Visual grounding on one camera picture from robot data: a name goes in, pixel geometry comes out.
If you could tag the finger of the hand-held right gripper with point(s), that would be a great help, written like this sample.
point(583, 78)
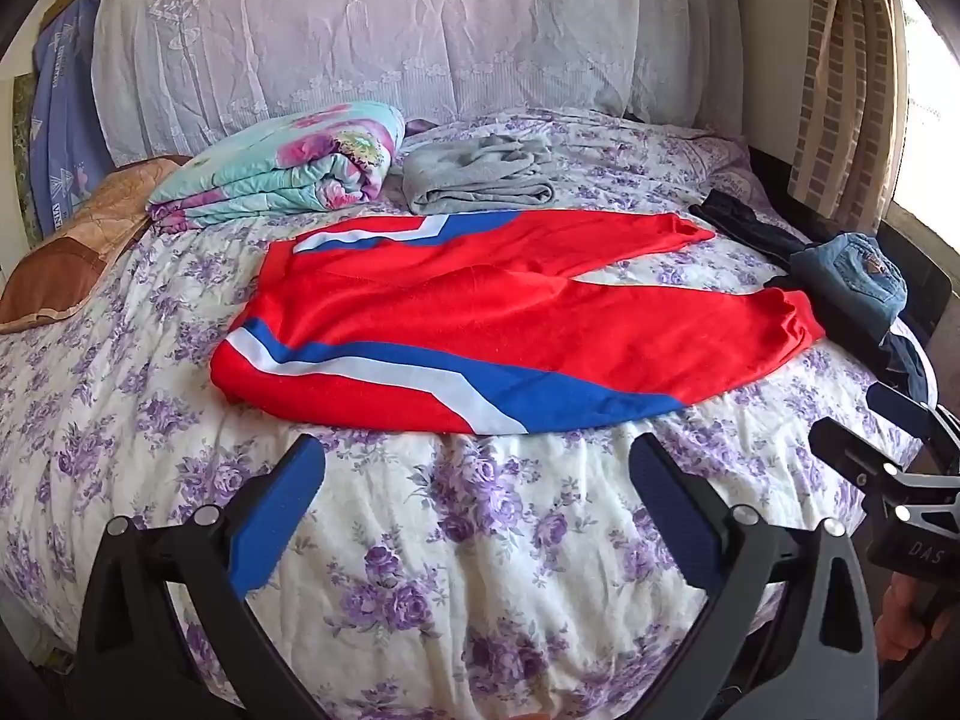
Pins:
point(851, 450)
point(911, 409)

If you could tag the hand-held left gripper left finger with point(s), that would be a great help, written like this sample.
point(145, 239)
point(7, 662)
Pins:
point(276, 514)

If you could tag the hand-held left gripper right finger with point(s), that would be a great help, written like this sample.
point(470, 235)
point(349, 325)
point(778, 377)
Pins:
point(667, 514)

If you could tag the red pants with striped sides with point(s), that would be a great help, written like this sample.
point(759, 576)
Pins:
point(480, 315)

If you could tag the person's right hand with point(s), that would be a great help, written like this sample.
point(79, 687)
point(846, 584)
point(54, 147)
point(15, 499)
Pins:
point(902, 624)

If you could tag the blue denim garment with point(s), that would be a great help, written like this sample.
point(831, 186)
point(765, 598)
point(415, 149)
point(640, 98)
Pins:
point(851, 274)

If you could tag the purple floral bed sheet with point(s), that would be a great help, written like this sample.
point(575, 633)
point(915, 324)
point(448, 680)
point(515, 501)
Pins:
point(420, 562)

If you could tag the black garment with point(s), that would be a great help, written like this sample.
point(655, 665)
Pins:
point(750, 229)

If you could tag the brown pillow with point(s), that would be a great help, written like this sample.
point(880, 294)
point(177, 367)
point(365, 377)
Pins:
point(71, 262)

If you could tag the beige striped curtain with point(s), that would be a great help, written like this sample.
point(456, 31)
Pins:
point(844, 82)

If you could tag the folded floral turquoise quilt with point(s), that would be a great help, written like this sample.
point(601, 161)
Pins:
point(285, 165)

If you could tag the grey folded garment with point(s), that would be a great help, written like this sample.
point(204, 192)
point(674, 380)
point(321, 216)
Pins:
point(480, 172)

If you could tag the blue printed hanging cloth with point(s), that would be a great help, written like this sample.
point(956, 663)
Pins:
point(64, 127)

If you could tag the white lace headboard cover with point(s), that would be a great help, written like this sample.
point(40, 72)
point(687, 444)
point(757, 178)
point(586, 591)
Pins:
point(390, 37)

